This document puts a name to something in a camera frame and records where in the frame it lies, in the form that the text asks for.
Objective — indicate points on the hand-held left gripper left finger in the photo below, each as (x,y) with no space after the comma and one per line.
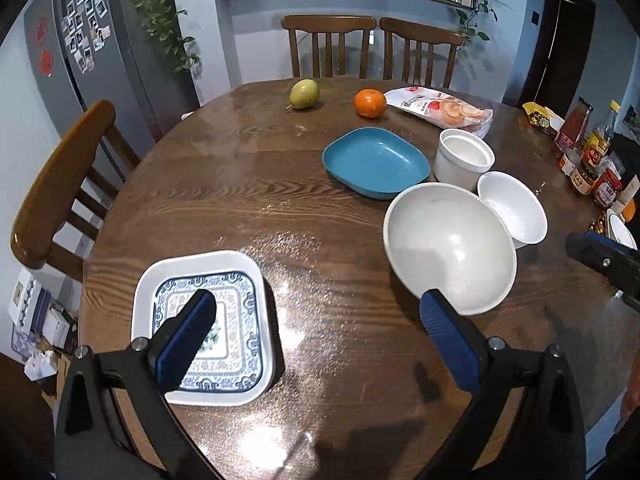
(192,330)

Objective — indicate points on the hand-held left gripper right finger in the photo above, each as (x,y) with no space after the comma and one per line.
(447,340)

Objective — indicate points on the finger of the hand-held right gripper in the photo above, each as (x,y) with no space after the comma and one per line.
(602,262)

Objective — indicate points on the white black rimmed plate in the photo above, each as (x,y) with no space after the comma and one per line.
(620,227)

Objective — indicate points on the square blue patterned plate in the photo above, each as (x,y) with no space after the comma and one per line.
(235,310)

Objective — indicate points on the large white bowl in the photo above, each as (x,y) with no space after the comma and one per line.
(450,240)

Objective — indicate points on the small white bowl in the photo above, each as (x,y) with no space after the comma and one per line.
(517,205)

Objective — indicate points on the person's right forearm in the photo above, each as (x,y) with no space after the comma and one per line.
(631,390)

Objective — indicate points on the wooden bead trivet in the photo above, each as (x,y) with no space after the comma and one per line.
(596,224)

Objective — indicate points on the orange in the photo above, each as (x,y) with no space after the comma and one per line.
(370,103)
(632,210)

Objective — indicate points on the red chili sauce jar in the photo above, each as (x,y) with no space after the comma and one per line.
(607,190)

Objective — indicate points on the brown sauce jar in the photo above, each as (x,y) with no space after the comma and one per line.
(582,180)

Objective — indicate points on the small red label jar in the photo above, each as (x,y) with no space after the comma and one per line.
(568,162)

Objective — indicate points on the black bag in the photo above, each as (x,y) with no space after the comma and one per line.
(627,152)

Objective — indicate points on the yellow cap vinegar bottle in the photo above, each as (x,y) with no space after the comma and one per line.
(597,145)

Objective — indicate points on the white cardboard box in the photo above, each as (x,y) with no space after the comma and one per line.
(59,327)

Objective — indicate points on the red ketchup bottle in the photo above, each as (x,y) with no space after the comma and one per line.
(572,127)

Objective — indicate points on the yellow black snack packet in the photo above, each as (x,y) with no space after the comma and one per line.
(542,119)

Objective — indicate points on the crumpled white paper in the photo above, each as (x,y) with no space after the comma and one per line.
(41,366)

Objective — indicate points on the white patterned box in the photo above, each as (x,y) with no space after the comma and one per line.
(25,300)

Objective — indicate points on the white ceramic cup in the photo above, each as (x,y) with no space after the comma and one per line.
(460,160)

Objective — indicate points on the person's dark clothing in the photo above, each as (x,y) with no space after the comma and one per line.
(625,452)

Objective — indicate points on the wooden chair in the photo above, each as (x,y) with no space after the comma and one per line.
(55,175)
(420,32)
(327,24)

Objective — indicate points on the dark wooden door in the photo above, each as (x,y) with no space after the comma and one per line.
(555,45)

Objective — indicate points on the white snack bag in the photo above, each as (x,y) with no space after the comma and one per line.
(440,110)

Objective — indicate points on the green pear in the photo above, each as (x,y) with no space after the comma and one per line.
(304,94)

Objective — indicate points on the grey refrigerator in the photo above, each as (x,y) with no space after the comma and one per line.
(125,75)

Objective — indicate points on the green hanging vine plant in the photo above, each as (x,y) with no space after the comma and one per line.
(475,15)
(160,15)

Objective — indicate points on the red paper decoration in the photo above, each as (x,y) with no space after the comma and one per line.
(40,30)
(46,62)

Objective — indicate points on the cluster of fridge photos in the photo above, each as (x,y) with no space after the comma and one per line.
(85,20)

